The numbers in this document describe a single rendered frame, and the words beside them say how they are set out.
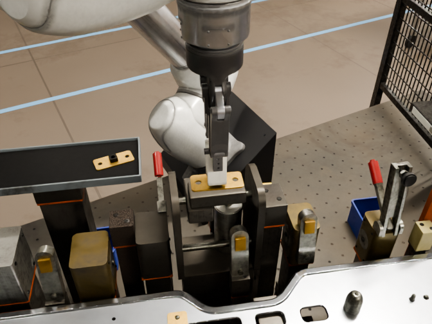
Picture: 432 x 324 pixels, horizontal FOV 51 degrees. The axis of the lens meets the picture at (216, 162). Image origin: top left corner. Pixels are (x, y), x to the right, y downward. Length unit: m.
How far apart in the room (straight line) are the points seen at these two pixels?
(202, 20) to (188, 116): 0.77
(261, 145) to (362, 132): 0.66
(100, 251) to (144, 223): 0.11
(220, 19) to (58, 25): 0.20
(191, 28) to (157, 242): 0.50
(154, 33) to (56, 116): 2.26
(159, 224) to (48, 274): 0.24
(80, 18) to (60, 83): 3.41
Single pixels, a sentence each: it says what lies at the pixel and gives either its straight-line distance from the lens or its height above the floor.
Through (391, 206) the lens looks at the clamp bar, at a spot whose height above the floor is 1.12.
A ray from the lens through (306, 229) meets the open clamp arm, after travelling 0.96.
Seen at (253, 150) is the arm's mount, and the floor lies 0.92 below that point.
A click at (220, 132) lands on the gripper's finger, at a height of 1.43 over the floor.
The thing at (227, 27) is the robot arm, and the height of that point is 1.57.
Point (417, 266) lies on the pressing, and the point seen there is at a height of 1.00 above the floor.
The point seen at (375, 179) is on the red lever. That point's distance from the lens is 1.05.
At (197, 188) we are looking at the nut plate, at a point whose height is 1.30.
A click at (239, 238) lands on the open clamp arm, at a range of 0.91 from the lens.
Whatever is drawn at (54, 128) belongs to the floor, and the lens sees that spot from 3.28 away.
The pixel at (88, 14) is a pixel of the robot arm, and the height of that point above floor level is 1.64.
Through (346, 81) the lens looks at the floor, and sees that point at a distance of 3.77.
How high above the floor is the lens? 1.78
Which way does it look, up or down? 40 degrees down
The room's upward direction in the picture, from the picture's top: straight up
